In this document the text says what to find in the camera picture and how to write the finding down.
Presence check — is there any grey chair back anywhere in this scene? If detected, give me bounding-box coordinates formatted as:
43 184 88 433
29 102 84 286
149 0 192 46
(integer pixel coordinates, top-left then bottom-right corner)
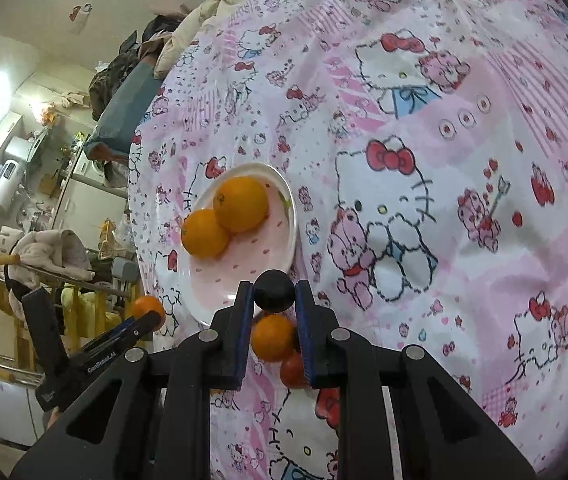
110 256 141 299

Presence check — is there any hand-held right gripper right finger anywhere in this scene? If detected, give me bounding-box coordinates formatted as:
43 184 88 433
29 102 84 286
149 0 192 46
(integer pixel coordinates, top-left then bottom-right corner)
294 280 538 480

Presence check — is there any pink cartoon cat bedsheet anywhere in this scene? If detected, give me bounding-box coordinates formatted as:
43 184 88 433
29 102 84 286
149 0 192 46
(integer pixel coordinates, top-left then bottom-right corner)
127 0 568 480

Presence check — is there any yellow cloth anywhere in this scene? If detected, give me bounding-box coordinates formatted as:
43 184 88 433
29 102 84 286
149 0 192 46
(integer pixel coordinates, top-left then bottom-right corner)
60 286 121 351

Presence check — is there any large orange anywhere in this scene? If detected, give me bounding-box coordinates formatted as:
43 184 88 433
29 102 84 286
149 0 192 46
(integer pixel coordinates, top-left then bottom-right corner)
212 175 270 234

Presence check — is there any black plum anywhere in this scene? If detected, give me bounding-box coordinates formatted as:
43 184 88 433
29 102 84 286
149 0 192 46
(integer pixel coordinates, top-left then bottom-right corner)
254 270 296 313

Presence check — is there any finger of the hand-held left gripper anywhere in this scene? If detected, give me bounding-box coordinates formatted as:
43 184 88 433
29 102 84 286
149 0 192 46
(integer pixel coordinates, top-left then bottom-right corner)
66 311 164 387

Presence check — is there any cream duvet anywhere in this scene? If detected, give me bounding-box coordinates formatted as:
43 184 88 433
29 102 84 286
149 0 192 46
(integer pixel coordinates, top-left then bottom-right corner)
154 0 335 80

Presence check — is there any dark clothes pile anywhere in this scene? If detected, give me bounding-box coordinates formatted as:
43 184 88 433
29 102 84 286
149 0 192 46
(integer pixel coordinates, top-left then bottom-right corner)
87 12 187 122

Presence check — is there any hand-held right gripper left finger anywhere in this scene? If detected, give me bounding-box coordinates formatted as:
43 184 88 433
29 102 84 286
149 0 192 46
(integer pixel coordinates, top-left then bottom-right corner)
11 280 256 480

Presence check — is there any small orange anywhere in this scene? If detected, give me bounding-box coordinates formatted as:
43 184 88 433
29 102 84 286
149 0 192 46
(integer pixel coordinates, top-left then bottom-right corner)
181 208 230 260
131 295 167 332
250 313 300 363

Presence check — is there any blue cloth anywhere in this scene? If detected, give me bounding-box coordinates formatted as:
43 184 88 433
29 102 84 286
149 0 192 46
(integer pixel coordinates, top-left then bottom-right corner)
83 64 164 159

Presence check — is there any white water heater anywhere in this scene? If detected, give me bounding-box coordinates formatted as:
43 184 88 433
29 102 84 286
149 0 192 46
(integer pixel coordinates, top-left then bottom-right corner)
0 136 34 216

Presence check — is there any white pink dotted plate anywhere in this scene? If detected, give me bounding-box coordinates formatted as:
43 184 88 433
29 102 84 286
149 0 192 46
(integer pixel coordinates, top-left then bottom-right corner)
176 162 298 325

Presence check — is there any beige towel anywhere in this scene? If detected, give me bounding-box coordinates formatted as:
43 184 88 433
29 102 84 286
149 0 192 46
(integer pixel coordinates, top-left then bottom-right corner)
8 229 96 317

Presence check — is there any red tomato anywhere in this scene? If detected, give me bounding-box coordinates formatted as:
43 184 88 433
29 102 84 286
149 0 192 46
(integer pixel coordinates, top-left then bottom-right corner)
279 351 308 390

